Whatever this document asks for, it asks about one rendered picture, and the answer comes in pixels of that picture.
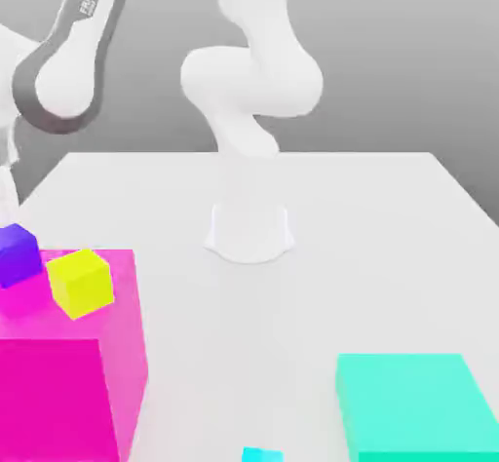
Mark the small purple cube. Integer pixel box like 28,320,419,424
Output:
0,222,44,290

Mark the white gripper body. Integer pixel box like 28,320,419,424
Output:
0,164,20,229

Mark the large turquoise box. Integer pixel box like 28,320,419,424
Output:
335,353,499,462

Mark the large magenta box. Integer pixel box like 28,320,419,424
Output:
0,249,150,462

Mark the small yellow cube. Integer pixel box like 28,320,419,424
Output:
45,248,116,322

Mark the small cyan cube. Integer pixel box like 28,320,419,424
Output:
241,446,285,462

